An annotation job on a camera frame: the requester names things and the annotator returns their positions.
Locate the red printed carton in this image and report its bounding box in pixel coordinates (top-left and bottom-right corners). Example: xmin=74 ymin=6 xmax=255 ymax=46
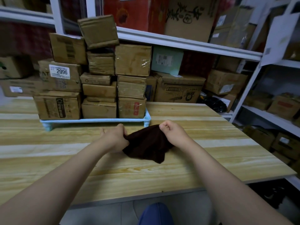
xmin=103 ymin=0 xmax=170 ymax=35

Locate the white paper sheet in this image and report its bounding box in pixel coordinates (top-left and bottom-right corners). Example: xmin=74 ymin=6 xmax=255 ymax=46
xmin=260 ymin=12 xmax=300 ymax=67

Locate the cardboard carton with black calligraphy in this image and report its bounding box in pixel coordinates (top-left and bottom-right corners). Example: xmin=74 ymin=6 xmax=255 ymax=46
xmin=164 ymin=0 xmax=220 ymax=43

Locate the tall plain cardboard carton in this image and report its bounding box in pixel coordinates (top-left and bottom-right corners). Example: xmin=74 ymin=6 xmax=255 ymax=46
xmin=209 ymin=6 xmax=256 ymax=50

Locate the cardboard carton with white label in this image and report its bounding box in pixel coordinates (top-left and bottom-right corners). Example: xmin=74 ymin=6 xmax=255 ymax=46
xmin=205 ymin=69 xmax=248 ymax=95

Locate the white metal shelving unit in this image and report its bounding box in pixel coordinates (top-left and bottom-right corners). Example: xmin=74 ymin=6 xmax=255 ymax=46
xmin=0 ymin=0 xmax=300 ymax=185

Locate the dark brown cloth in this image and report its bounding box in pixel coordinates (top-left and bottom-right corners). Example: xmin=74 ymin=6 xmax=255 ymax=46
xmin=122 ymin=124 xmax=175 ymax=164

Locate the stack of brown cardboard boxes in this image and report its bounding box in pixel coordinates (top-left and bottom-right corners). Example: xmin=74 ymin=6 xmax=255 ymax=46
xmin=33 ymin=14 xmax=152 ymax=120

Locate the plain brown cardboard carton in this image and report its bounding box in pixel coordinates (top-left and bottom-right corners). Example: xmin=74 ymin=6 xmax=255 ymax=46
xmin=215 ymin=56 xmax=242 ymax=73

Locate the group of small cardboard cartons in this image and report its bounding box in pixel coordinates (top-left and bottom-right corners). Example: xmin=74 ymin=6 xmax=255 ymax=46
xmin=242 ymin=91 xmax=300 ymax=176

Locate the person's blue trouser leg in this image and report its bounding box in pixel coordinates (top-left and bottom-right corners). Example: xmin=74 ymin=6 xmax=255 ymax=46
xmin=138 ymin=202 xmax=175 ymax=225

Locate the cardboard carton with green print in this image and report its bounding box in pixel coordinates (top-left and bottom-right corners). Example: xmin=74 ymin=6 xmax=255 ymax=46
xmin=0 ymin=56 xmax=34 ymax=79

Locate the person's left hand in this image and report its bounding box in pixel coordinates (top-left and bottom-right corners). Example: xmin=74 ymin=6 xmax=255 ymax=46
xmin=100 ymin=124 xmax=129 ymax=154

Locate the person's right forearm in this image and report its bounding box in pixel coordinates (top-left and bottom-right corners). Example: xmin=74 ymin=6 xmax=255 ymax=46
xmin=182 ymin=141 xmax=294 ymax=225

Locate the teal box with white label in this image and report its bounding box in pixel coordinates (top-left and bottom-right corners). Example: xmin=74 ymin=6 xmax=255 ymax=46
xmin=151 ymin=45 xmax=184 ymax=76

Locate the light blue plastic rack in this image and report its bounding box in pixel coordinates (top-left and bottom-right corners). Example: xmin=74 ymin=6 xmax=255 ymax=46
xmin=39 ymin=109 xmax=152 ymax=132

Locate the narrow dark cardboard carton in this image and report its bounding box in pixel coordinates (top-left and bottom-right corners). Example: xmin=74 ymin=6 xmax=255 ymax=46
xmin=145 ymin=76 xmax=157 ymax=102

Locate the person's left forearm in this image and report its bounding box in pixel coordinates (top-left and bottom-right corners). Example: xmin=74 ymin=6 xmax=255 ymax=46
xmin=0 ymin=139 xmax=110 ymax=225

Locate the wide cardboard carton black print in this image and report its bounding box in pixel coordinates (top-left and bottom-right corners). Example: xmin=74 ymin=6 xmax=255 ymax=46
xmin=153 ymin=72 xmax=206 ymax=103

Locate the person's right hand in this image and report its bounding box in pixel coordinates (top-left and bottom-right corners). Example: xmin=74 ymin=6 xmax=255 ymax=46
xmin=159 ymin=120 xmax=196 ymax=150

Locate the dark red patterned carton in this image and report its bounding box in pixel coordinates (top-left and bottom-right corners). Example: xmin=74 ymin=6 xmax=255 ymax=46
xmin=0 ymin=21 xmax=55 ymax=62

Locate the flat long cardboard carton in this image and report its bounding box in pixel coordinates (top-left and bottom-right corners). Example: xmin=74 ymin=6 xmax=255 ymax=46
xmin=0 ymin=77 xmax=45 ymax=98

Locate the black plastic bag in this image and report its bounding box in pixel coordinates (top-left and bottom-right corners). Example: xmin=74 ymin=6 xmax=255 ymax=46
xmin=199 ymin=95 xmax=228 ymax=113

